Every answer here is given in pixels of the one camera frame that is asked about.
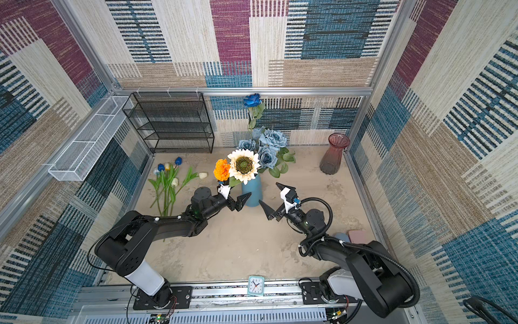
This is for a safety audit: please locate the white mesh wall basket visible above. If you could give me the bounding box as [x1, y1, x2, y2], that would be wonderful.
[49, 96, 128, 182]

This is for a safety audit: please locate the pale blue rose bouquet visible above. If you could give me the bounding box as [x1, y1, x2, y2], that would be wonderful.
[237, 126, 296, 178]

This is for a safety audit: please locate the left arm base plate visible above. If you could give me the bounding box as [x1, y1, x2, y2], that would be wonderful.
[132, 284, 192, 311]

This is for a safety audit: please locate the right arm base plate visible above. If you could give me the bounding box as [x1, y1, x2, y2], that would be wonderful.
[298, 278, 325, 305]

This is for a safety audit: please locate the tulip bunch with green leaves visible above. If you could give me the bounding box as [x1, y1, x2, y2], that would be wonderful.
[147, 158, 209, 241]

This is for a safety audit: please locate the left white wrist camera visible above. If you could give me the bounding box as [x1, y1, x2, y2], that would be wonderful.
[217, 184, 231, 200]

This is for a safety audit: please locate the cream sunflower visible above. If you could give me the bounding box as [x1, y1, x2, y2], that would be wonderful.
[227, 149, 260, 187]

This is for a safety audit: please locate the bright blue rose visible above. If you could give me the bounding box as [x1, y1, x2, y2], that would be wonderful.
[244, 93, 265, 130]

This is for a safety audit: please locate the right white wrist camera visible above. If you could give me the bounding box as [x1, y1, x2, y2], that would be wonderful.
[280, 193, 301, 213]

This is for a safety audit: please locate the aluminium front rail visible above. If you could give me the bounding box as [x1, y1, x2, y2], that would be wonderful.
[68, 278, 418, 324]

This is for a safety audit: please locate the small teal alarm clock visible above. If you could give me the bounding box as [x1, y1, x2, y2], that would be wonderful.
[247, 275, 265, 296]

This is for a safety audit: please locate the orange marigold flower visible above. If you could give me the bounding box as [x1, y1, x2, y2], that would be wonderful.
[213, 159, 231, 182]

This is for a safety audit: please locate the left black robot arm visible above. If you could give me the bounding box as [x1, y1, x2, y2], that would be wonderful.
[94, 185, 252, 309]

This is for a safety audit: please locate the teal ceramic vase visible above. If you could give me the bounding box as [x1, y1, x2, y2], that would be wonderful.
[241, 174, 263, 207]

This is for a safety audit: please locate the black wire shelf rack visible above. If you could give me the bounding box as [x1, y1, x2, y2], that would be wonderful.
[122, 92, 214, 154]

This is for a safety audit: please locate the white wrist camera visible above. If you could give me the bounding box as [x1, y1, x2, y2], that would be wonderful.
[217, 184, 231, 200]
[280, 193, 301, 213]

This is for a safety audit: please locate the blue oblong case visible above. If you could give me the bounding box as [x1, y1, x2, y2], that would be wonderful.
[333, 232, 350, 242]

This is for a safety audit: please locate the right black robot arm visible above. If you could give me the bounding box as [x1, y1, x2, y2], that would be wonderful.
[259, 182, 421, 318]

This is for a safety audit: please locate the red ribbed glass vase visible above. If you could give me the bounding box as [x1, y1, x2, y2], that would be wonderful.
[320, 133, 350, 175]

